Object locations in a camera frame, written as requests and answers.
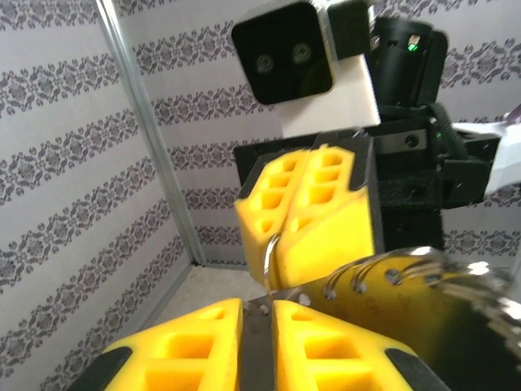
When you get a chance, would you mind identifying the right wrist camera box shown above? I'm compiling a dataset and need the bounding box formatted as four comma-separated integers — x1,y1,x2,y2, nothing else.
230,0,383,138

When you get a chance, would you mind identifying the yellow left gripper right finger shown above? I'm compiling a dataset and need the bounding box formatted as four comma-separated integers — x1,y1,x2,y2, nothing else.
271,300,453,391

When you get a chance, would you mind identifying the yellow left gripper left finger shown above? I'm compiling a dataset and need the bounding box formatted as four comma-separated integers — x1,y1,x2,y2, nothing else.
67,298,243,391

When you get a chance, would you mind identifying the metal key holder with rings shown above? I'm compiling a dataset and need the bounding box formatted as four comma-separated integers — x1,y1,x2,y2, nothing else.
239,244,521,391

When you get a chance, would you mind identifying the aluminium frame corner post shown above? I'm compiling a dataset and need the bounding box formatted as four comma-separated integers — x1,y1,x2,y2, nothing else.
95,0,207,268

